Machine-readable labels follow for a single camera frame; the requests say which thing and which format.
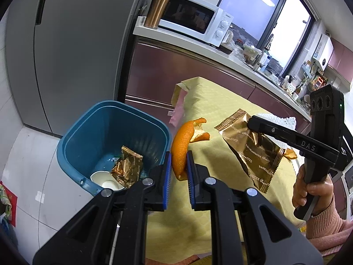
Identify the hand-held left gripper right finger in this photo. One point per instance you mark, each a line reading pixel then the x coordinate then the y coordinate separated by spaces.
pixel 191 182

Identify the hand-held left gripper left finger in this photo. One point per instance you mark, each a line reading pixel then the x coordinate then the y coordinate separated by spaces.
pixel 166 182

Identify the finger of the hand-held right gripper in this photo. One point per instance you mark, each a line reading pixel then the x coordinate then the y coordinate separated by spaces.
pixel 289 136

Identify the green clear snack wrapper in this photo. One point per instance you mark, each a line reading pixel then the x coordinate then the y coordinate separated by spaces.
pixel 143 175

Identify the gold foil snack wrapper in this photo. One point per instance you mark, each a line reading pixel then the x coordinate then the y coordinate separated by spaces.
pixel 128 165
pixel 256 154

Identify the large orange peel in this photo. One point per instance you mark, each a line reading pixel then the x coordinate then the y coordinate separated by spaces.
pixel 180 143

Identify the blue plastic trash bin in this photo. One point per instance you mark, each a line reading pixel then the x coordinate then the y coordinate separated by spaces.
pixel 82 138

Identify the person's right hand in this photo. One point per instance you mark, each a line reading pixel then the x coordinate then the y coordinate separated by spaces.
pixel 322 193

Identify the white crumpled tissue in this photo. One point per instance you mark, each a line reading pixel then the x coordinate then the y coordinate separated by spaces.
pixel 284 121

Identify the white dotted mug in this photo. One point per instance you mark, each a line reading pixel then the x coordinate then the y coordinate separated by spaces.
pixel 291 84

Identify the white paper cup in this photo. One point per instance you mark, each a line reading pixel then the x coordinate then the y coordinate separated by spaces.
pixel 104 179

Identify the white water heater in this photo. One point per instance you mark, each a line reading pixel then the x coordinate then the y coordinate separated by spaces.
pixel 324 51

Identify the white plastic bottle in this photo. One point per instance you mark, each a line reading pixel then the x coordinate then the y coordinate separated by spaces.
pixel 264 60

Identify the yellow patterned tablecloth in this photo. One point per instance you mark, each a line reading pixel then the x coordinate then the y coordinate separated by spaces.
pixel 215 102

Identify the metal faucet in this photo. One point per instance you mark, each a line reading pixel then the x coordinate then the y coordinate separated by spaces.
pixel 266 49

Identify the clear food container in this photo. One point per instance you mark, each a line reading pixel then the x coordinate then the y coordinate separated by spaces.
pixel 251 53

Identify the kitchen counter with maroon cabinets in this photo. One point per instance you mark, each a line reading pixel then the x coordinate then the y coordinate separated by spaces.
pixel 165 69

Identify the kitchen window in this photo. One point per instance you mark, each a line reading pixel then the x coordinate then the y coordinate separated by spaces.
pixel 248 5

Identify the white microwave oven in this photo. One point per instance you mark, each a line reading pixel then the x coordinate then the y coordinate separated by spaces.
pixel 190 13

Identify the grey refrigerator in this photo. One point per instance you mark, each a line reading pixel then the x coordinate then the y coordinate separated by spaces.
pixel 82 47

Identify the red green plastic bag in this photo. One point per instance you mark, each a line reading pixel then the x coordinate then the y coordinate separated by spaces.
pixel 7 198

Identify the copper travel tumbler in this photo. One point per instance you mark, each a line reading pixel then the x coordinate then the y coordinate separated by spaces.
pixel 157 8

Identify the maroon wall cabinet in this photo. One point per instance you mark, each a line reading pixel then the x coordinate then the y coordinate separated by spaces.
pixel 342 58

